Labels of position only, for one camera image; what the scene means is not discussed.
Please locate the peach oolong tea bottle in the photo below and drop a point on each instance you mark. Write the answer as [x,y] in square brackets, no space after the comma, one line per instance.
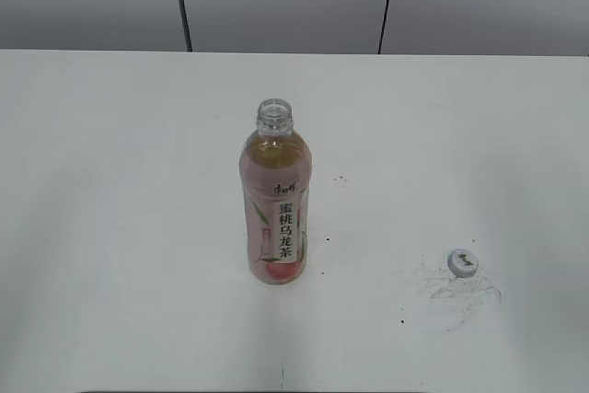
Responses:
[275,168]

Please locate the white bottle cap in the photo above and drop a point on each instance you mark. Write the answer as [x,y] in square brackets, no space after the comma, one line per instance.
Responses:
[462,263]

